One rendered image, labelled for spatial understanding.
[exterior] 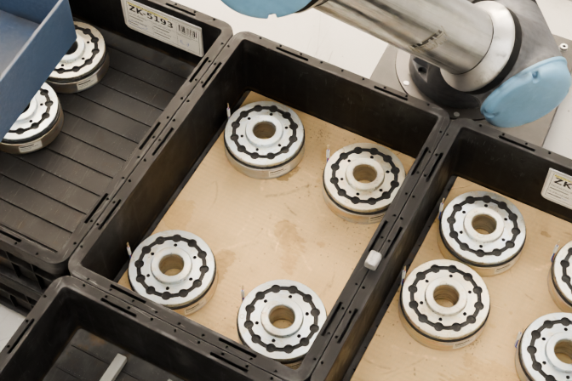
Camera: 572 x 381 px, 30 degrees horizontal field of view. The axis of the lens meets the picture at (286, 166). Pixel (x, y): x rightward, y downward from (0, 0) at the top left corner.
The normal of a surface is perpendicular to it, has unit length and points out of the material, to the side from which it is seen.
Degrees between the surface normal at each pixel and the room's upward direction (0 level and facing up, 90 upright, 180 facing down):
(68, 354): 0
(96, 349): 0
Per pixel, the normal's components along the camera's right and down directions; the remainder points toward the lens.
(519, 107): 0.29, 0.82
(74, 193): -0.01, -0.56
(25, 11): -0.41, 0.75
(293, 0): 0.10, 0.75
